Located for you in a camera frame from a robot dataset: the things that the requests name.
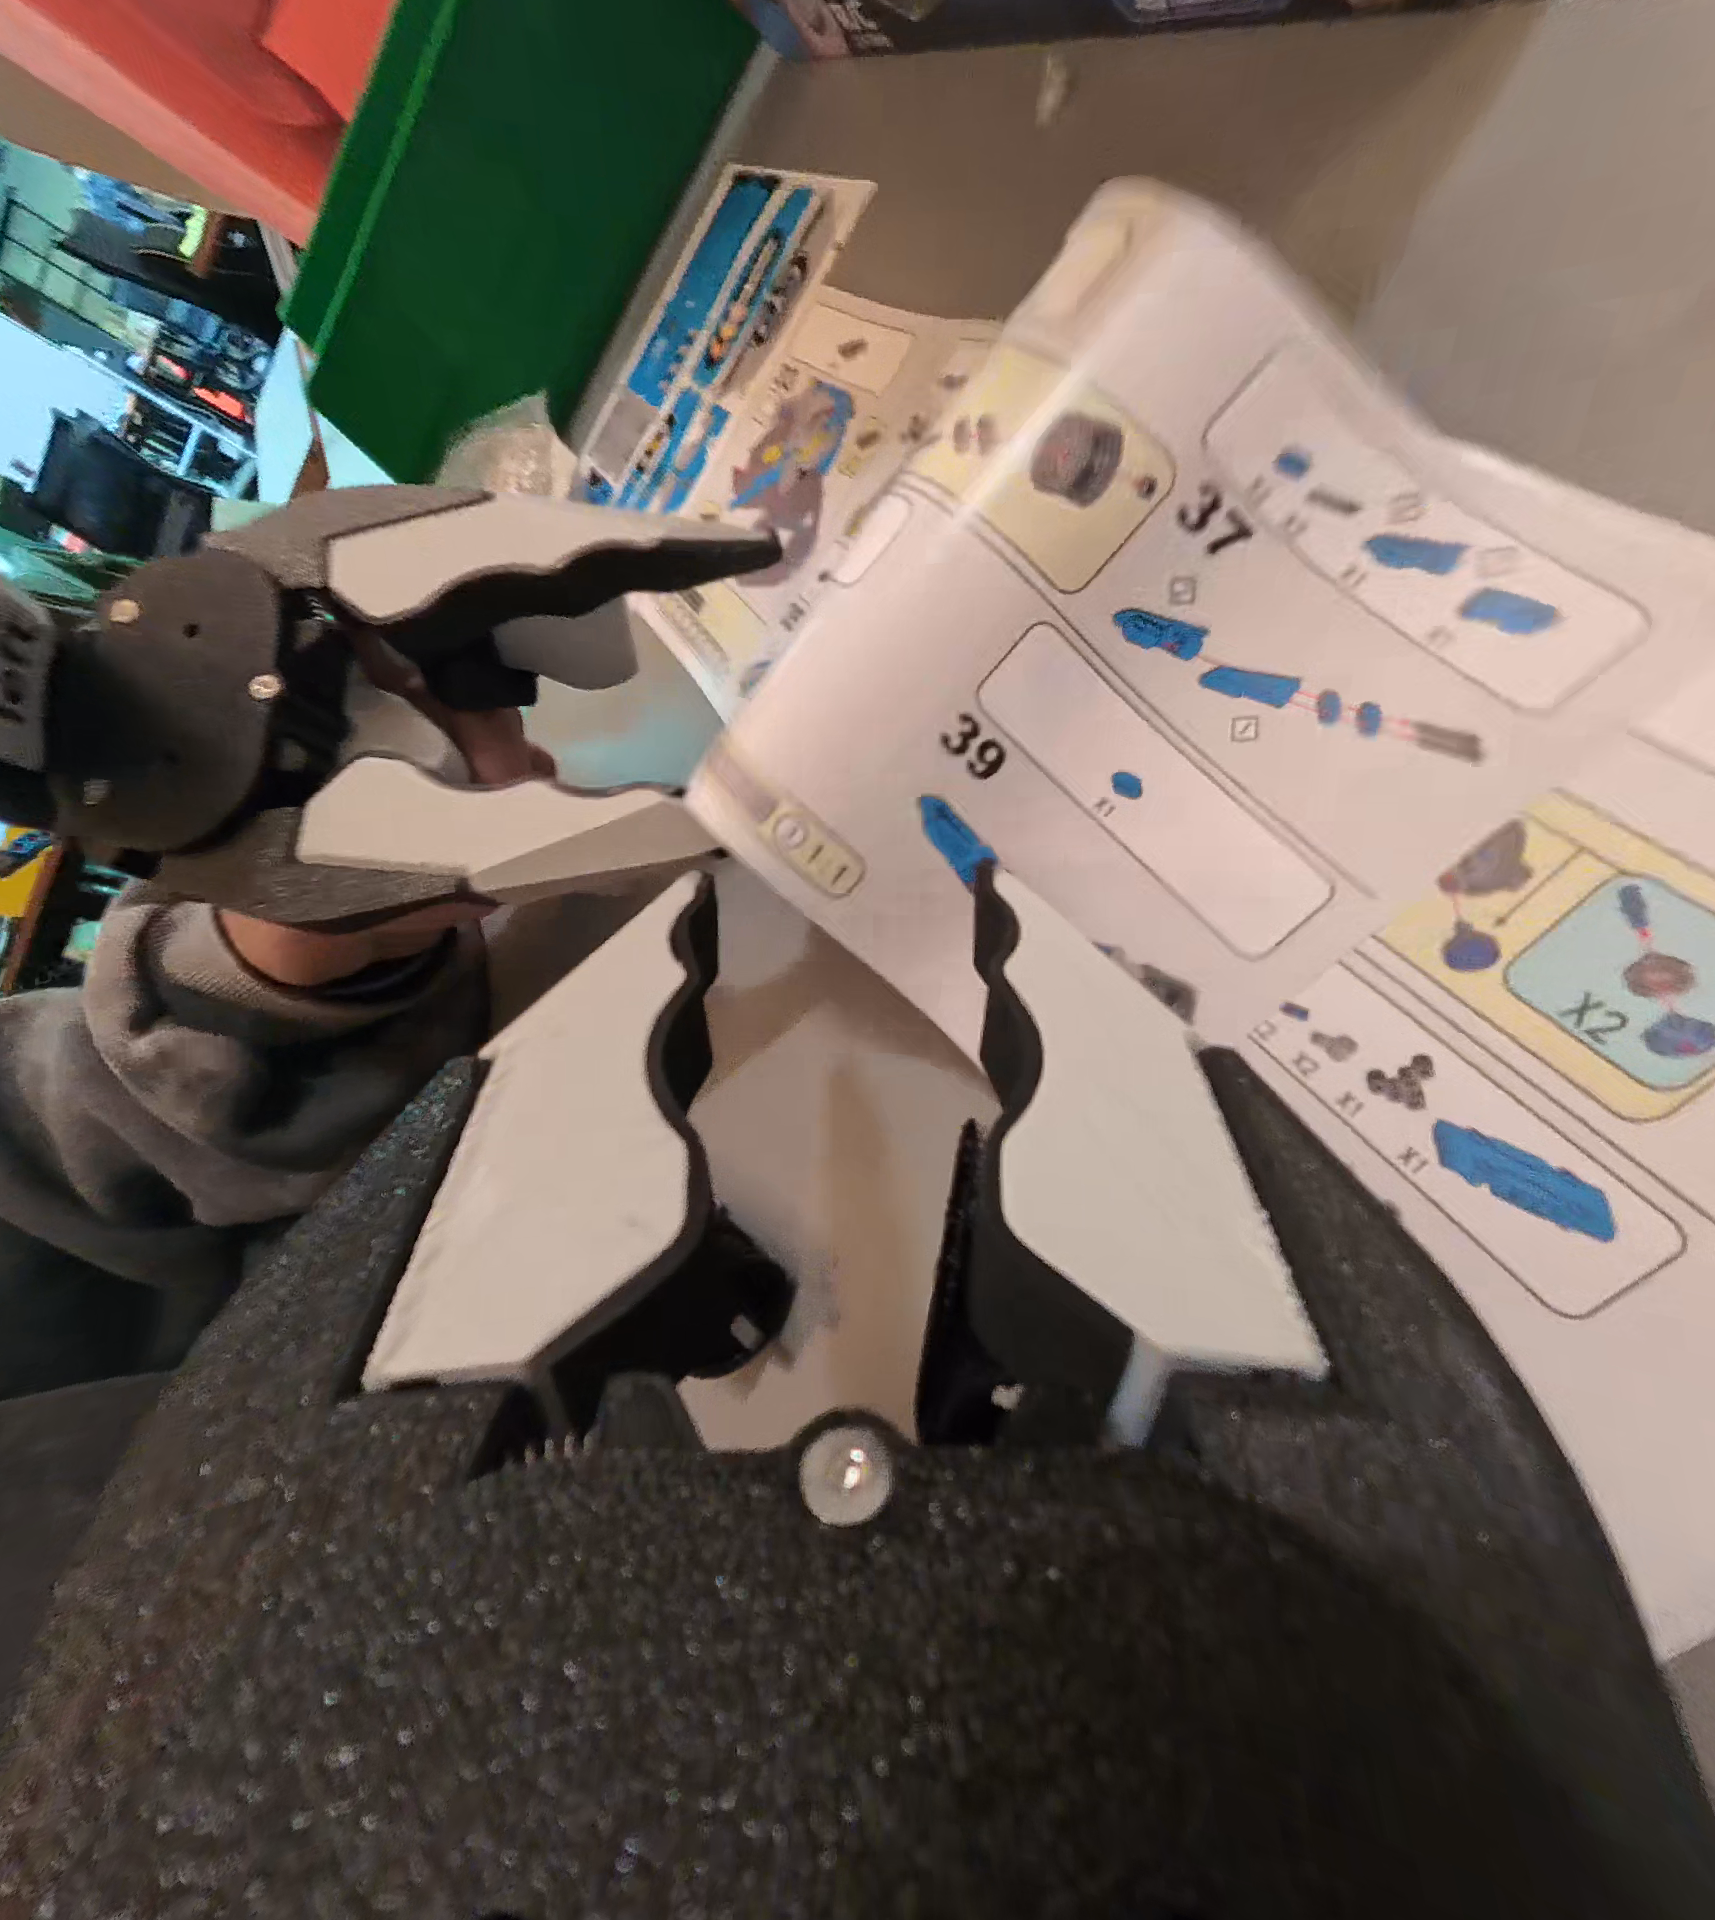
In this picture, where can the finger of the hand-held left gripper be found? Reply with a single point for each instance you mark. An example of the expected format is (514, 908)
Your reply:
(497, 839)
(497, 562)

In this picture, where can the large green bin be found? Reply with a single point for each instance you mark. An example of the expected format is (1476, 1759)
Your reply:
(497, 195)

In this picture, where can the blue sticker sheet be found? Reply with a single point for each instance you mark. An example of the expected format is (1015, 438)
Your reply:
(736, 300)

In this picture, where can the person's left hand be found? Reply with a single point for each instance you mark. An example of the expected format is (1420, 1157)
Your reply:
(482, 742)

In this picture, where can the red bin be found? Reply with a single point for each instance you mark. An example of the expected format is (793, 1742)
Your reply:
(197, 90)

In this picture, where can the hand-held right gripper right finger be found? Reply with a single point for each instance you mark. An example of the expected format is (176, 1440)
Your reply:
(1156, 1199)

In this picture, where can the instruction booklet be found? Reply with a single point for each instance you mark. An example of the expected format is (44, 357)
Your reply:
(1321, 749)

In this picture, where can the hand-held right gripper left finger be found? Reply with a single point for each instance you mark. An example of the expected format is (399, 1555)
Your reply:
(541, 1170)

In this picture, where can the dark blue toy box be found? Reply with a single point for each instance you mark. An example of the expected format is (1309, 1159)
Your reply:
(1021, 23)

